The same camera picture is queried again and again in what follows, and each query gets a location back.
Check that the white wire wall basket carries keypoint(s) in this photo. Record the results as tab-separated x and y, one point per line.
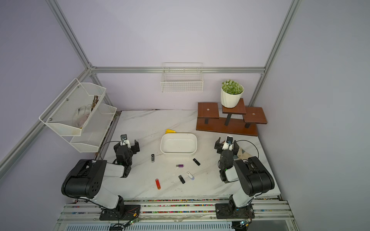
182	77

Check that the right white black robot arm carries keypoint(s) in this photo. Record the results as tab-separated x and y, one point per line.
253	176

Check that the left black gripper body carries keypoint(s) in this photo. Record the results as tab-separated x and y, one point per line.
134	147

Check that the white mesh two-tier shelf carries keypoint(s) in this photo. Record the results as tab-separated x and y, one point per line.
58	116

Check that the white pot green plant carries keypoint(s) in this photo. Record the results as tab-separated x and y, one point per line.
231	92

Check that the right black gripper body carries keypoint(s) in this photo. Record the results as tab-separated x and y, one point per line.
218	146

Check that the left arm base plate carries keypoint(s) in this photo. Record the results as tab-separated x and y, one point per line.
126	212

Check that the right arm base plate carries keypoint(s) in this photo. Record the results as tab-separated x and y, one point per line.
226	211

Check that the yellow object behind tray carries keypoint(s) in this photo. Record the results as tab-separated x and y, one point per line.
170	131

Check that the clear bag in shelf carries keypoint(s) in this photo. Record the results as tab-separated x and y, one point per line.
81	115

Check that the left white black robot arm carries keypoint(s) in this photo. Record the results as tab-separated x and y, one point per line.
85	180

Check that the brown wooden stepped stand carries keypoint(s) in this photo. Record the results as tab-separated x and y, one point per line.
240	120

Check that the white storage box tray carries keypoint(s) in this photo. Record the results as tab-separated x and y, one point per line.
179	144

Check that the white blue usb drive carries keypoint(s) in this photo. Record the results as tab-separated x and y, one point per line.
190	176

